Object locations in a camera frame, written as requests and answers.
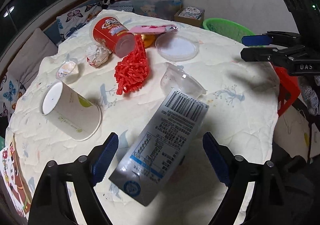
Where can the white quilted table cover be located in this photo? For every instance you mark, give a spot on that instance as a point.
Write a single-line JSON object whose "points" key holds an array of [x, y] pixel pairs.
{"points": [[243, 104]]}

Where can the clear plastic storage bin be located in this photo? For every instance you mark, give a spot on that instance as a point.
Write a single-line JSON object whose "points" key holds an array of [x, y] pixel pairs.
{"points": [[163, 9]]}

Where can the cartoon printed paper bag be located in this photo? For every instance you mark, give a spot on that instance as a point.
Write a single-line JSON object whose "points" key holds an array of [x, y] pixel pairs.
{"points": [[14, 182]]}

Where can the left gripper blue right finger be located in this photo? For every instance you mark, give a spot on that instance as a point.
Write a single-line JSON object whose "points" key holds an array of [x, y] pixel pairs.
{"points": [[220, 157]]}

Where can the butterfly print pillow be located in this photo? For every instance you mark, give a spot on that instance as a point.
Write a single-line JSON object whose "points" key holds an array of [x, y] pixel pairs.
{"points": [[75, 19], [11, 92]]}

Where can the clear round plastic lid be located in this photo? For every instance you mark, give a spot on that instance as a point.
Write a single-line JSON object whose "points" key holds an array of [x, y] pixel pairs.
{"points": [[177, 46]]}

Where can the cardboard box with printed top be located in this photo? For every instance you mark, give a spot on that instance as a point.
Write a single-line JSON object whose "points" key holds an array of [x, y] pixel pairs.
{"points": [[190, 15]]}

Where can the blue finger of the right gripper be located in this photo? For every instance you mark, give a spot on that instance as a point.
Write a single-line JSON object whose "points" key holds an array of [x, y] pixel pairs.
{"points": [[279, 38], [271, 54]]}

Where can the butterfly print pillow right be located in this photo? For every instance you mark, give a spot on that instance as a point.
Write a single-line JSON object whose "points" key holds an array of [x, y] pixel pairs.
{"points": [[75, 19]]}

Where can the butterfly print pillow left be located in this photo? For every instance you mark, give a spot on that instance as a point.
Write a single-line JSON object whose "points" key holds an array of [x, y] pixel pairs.
{"points": [[11, 92]]}

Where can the grey milk carton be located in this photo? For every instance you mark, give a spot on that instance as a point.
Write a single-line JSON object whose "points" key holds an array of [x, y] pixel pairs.
{"points": [[149, 163]]}

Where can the white paper cup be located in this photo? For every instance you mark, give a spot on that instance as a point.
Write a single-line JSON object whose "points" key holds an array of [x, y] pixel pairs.
{"points": [[70, 112]]}

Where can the red mesh net bag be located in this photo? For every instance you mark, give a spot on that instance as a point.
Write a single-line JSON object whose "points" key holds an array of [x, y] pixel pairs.
{"points": [[133, 70]]}

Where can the pink wafer wrapper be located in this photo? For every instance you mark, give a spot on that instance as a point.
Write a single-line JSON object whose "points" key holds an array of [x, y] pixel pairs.
{"points": [[153, 30]]}

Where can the red plastic cartoon cup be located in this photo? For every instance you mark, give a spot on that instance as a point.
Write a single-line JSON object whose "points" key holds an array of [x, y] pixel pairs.
{"points": [[110, 33]]}

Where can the red plastic stool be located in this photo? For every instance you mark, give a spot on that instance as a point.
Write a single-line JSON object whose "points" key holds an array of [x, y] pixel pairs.
{"points": [[288, 89]]}

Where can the grey plain pillow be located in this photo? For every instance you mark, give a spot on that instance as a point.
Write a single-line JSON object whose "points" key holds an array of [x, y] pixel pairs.
{"points": [[25, 66]]}

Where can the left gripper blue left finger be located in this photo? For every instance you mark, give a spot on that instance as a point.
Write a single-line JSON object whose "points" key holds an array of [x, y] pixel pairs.
{"points": [[102, 158]]}

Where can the green mesh trash basket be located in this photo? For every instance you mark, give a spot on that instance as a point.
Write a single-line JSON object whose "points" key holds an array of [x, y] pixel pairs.
{"points": [[227, 28]]}

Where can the small yogurt jelly cup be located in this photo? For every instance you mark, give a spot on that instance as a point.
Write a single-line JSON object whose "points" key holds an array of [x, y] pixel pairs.
{"points": [[68, 72]]}

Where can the crumpled foil wrapper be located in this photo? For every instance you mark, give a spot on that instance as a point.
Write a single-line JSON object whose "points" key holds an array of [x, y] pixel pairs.
{"points": [[97, 55]]}

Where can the clear small plastic cup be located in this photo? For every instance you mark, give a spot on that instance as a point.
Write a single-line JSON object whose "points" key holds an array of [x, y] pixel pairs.
{"points": [[176, 78]]}

